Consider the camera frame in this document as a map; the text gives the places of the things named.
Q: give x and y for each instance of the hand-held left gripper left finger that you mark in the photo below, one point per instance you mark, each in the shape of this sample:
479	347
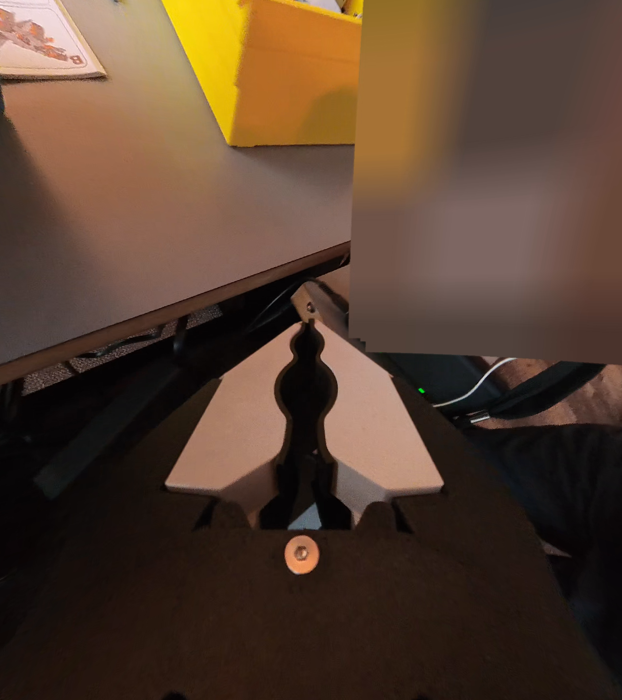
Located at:
223	437

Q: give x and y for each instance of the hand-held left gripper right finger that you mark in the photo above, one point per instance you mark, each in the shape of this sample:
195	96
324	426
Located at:
382	437

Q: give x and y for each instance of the dark desk beam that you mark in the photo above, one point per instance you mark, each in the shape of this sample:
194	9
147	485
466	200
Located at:
103	432

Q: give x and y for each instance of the grey desk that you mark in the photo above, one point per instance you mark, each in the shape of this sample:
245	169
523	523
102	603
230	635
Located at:
125	191

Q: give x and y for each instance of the black device with green light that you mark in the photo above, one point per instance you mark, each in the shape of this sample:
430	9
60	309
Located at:
442	372

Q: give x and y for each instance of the person's dark trousers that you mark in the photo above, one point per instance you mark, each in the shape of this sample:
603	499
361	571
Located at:
590	519

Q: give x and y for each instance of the yellow plastic bin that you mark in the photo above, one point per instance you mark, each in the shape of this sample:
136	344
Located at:
289	82

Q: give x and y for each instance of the white instruction booklet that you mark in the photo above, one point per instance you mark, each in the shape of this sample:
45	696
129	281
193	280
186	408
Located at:
42	44

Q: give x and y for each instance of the metal desk bracket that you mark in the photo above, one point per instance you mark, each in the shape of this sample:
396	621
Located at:
322	303

